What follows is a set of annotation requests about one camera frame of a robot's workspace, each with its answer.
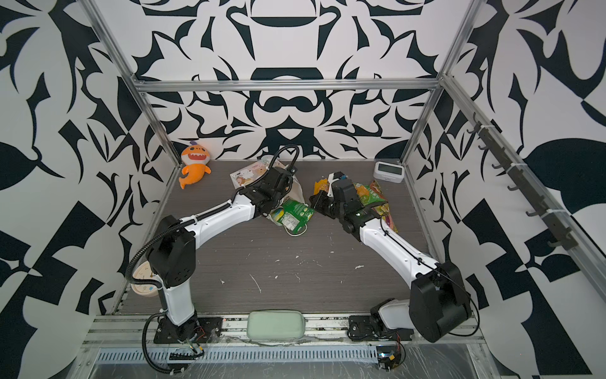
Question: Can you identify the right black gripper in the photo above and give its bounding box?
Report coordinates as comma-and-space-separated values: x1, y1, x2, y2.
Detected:
308, 190, 348, 222

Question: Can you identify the patterned paper gift bag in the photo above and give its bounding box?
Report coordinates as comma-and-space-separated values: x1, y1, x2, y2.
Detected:
230, 158, 307, 224

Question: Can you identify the green Fox's candy packet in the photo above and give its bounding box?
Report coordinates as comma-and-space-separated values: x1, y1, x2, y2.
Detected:
270, 199, 315, 237

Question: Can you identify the small green orange snack packet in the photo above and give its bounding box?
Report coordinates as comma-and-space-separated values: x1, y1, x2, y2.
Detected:
354, 181, 388, 206

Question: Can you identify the yellow snack packet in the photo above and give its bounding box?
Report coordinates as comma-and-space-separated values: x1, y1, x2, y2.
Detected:
313, 178, 331, 195

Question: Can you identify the orange pink Fox's candy packet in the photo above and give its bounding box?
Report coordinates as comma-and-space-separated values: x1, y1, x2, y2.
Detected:
376, 203, 398, 232

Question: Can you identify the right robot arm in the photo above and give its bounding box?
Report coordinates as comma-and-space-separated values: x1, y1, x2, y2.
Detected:
310, 171, 473, 343

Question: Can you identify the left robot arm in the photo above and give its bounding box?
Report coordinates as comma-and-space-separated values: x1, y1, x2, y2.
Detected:
125, 145, 299, 375

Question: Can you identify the white digital clock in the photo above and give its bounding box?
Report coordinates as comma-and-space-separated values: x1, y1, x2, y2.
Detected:
373, 161, 405, 183

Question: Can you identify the orange shark plush toy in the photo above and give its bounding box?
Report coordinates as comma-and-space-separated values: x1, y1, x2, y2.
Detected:
178, 141, 211, 190

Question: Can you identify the green pouch case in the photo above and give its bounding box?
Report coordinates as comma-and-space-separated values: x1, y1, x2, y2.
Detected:
246, 310, 306, 342

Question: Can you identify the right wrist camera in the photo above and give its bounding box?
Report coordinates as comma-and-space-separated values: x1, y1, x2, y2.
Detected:
328, 171, 347, 197

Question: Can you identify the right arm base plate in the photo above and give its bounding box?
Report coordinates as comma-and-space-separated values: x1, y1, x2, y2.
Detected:
347, 315, 414, 341

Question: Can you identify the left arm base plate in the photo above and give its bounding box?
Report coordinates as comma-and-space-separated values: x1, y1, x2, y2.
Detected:
153, 317, 223, 344

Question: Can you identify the white cable duct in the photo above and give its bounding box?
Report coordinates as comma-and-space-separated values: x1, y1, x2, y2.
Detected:
94, 344, 380, 365

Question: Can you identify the black wall hook rack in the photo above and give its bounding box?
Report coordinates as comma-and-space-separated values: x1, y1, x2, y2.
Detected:
469, 115, 579, 251

